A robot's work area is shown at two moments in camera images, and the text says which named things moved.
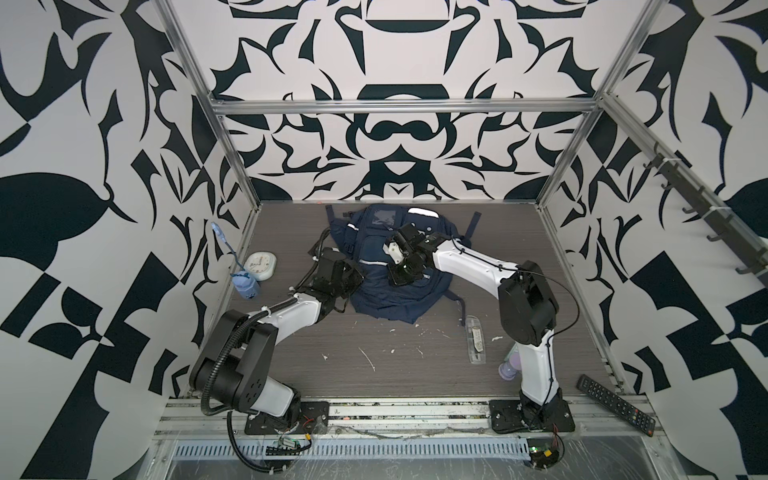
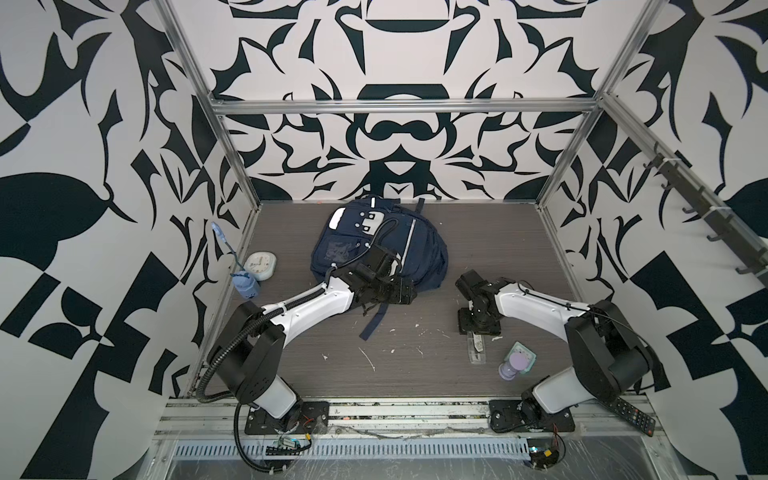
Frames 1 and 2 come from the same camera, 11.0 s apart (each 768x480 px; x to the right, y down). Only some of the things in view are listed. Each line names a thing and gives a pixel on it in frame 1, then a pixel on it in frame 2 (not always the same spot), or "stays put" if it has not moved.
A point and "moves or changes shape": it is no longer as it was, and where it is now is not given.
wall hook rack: [744, 246] stays put
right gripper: [396, 277] -> [489, 329]
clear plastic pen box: [475, 340] stays put
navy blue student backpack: [401, 254] moves or changes shape
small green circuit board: [543, 452] stays put
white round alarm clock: [261, 265] stays put
